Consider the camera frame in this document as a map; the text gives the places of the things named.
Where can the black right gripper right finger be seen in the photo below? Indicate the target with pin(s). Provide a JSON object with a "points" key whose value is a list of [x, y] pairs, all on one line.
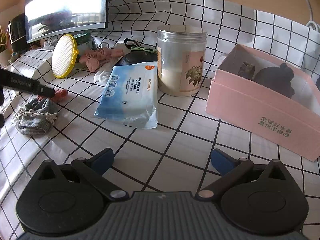
{"points": [[232, 171]]}

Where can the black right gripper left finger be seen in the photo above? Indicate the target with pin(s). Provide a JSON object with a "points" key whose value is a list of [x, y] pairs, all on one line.
{"points": [[92, 171]]}

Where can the grey lace sock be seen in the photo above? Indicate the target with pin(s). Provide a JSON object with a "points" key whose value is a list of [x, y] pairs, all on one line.
{"points": [[36, 117]]}

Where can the red orange cloth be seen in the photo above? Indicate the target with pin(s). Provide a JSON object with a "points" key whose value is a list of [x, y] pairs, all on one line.
{"points": [[60, 94]]}

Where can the blue wet wipes pack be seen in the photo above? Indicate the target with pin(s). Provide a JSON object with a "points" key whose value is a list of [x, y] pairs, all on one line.
{"points": [[130, 96]]}

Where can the black plush item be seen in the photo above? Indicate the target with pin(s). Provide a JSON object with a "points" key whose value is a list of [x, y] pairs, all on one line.
{"points": [[277, 79]]}

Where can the black blue pouch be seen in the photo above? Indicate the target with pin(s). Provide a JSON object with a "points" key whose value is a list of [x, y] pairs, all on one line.
{"points": [[137, 54]]}

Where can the black round speaker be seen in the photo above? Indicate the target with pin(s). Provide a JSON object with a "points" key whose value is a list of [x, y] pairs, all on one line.
{"points": [[17, 33]]}

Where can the pink cardboard box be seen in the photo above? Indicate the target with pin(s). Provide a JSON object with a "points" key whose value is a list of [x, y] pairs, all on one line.
{"points": [[236, 98]]}

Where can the black computer monitor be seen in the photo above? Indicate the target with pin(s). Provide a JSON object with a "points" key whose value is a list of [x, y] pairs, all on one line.
{"points": [[47, 18]]}

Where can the green lid glass jar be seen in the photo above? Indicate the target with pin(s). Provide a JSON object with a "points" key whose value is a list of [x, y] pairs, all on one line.
{"points": [[84, 42]]}

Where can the white black grid tablecloth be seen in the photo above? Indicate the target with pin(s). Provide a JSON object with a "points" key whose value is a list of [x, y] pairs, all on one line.
{"points": [[174, 156]]}

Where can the clear plastic powder jar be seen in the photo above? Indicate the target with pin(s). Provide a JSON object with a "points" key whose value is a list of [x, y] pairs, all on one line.
{"points": [[181, 52]]}

